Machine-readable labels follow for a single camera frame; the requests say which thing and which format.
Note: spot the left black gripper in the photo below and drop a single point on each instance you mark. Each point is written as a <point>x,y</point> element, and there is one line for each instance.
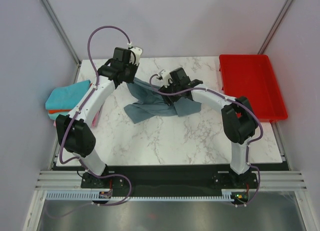
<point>134,68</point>

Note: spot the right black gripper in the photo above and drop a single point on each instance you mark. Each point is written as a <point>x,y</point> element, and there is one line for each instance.
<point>172,99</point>

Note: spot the grey-blue t shirt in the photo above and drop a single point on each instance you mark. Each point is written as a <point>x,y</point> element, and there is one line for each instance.
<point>150,104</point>

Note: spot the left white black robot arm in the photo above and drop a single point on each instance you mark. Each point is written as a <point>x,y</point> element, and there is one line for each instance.
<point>74,129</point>

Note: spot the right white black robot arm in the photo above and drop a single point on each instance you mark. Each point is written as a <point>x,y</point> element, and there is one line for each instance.
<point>238,119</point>

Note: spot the pink folded t shirt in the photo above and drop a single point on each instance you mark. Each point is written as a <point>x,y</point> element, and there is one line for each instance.
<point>94,121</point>

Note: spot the teal folded t shirt top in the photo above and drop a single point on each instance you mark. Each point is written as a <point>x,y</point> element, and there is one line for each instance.
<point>67,97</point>

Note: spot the red plastic bin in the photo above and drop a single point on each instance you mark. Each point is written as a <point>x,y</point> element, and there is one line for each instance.
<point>252,76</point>

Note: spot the orange folded t shirt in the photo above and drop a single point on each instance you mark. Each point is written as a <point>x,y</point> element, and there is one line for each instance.
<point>53,111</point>

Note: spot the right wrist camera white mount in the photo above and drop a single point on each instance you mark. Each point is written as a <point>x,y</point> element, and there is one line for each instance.
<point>165,77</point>

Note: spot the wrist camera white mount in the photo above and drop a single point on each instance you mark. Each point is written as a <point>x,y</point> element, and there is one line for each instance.
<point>135,54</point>
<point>165,77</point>

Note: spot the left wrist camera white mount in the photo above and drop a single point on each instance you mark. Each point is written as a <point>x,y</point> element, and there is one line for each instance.
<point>135,54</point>

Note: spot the left aluminium corner post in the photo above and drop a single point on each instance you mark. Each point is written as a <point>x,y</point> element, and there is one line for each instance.
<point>60,30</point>

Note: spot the aluminium corner post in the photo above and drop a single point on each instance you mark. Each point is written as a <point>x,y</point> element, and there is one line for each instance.
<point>60,30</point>
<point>275,26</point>

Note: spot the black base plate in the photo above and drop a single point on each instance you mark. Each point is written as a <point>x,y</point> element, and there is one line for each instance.
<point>171,181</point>

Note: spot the right white cable duct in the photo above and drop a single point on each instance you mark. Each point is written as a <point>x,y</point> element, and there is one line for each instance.
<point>234,194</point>

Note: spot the white cable duct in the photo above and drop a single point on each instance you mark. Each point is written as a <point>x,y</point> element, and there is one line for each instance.
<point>73,195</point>
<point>234,194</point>

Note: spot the left white cable duct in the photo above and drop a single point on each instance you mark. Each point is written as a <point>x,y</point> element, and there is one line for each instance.
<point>73,195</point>

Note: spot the right aluminium corner post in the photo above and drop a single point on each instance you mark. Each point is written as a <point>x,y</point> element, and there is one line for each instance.
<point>275,26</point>

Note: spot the aluminium rail frame front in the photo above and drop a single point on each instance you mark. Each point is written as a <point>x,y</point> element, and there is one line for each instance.
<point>271,178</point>

